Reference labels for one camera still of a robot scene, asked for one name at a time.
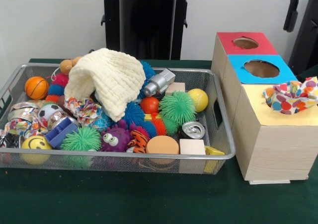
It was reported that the polka dot cloth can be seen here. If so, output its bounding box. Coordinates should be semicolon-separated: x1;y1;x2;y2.
262;76;318;115

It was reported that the cream knitted cloth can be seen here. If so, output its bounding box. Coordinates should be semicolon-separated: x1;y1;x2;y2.
64;48;146;122

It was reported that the brown plush toy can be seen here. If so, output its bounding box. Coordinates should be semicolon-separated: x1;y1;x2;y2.
59;57;81;75

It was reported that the wooden box with three holes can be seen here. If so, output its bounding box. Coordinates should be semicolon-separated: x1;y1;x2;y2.
211;32;318;185

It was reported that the clear mesh bin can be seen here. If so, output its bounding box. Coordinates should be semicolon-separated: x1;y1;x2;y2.
0;63;236;175

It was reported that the black chair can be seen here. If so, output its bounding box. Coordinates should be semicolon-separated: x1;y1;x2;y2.
288;0;318;76

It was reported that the plain yellow ball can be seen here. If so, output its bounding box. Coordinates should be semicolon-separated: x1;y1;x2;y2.
187;88;209;112

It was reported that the green spiky ball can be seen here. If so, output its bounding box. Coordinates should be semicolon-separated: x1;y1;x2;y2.
159;91;197;127
61;127;102;166

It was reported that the purple spiky ball with eyes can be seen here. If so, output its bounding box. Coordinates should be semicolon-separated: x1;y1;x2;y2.
99;122;132;152

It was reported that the small orange basketball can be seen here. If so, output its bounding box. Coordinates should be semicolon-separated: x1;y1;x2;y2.
24;76;49;100

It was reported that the yellow smiley ball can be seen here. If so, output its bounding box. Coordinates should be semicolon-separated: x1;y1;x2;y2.
21;136;52;165

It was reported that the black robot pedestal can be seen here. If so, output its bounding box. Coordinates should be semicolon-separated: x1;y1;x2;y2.
96;0;200;61

